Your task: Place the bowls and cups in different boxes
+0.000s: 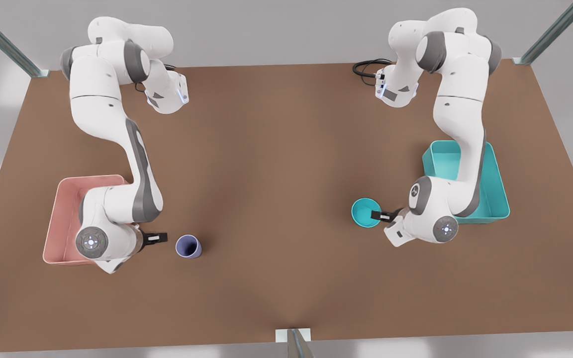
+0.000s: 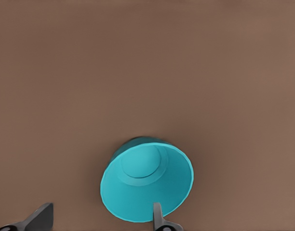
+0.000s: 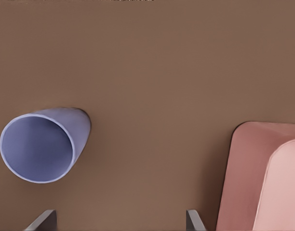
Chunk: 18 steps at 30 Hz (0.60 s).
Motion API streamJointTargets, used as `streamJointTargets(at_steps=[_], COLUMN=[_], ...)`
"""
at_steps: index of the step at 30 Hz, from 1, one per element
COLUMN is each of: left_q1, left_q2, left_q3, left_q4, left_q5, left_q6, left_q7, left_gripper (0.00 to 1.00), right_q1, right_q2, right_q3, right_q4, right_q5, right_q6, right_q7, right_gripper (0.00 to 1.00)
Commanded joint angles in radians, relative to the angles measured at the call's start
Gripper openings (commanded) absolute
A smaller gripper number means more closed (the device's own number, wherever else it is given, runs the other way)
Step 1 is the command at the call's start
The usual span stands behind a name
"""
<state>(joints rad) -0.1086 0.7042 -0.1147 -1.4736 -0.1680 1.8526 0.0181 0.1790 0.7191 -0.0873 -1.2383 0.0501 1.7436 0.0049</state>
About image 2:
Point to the teal bowl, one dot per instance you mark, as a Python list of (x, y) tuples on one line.
[(147, 183)]

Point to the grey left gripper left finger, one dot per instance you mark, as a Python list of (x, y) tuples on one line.
[(40, 217)]

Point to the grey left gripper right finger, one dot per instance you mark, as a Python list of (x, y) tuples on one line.
[(158, 217)]

